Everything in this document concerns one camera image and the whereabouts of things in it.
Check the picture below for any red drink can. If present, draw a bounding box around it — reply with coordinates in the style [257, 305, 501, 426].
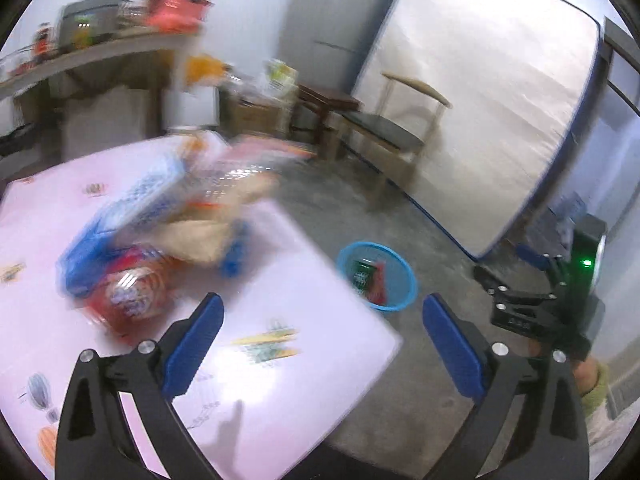
[84, 245, 176, 337]

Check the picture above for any yellow plastic bag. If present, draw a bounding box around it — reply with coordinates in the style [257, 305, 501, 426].
[186, 54, 230, 86]

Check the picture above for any blue mesh trash basket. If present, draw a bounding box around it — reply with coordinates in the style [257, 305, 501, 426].
[336, 240, 418, 312]

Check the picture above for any dark wooden stool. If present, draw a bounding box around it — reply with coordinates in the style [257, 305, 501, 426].
[288, 84, 361, 156]

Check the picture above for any dark sauce bottle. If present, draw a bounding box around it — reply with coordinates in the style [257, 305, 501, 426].
[32, 22, 51, 58]

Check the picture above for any white side table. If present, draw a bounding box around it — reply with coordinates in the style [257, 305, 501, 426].
[1, 29, 195, 162]

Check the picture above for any right hand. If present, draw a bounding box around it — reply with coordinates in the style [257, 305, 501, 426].
[528, 339, 601, 401]

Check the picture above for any wooden chair black seat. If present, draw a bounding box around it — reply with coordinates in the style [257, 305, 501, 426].
[329, 72, 452, 179]

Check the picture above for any clear red-printed plastic bag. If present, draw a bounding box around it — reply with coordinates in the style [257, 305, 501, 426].
[212, 134, 317, 180]

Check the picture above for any white sack under table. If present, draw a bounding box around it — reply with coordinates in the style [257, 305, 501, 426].
[62, 86, 148, 162]

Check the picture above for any red snack bag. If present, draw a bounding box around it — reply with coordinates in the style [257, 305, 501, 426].
[367, 261, 387, 307]

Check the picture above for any red plastic bag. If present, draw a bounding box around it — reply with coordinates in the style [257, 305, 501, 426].
[143, 0, 214, 34]

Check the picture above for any grey rice cooker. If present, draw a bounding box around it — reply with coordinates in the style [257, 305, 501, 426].
[56, 0, 125, 52]

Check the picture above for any brown cardboard box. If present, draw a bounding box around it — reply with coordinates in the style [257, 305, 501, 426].
[219, 94, 286, 136]

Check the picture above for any green drink can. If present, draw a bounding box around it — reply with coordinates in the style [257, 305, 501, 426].
[350, 259, 376, 295]

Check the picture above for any white quilted mattress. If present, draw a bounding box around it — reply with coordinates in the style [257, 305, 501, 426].
[348, 0, 601, 259]

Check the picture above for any beige paper bag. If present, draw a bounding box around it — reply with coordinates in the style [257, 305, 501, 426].
[149, 169, 278, 266]

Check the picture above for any blue toothpaste box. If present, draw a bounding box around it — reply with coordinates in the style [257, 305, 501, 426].
[60, 155, 191, 298]

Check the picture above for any grey refrigerator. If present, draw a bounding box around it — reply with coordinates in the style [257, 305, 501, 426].
[277, 0, 393, 93]

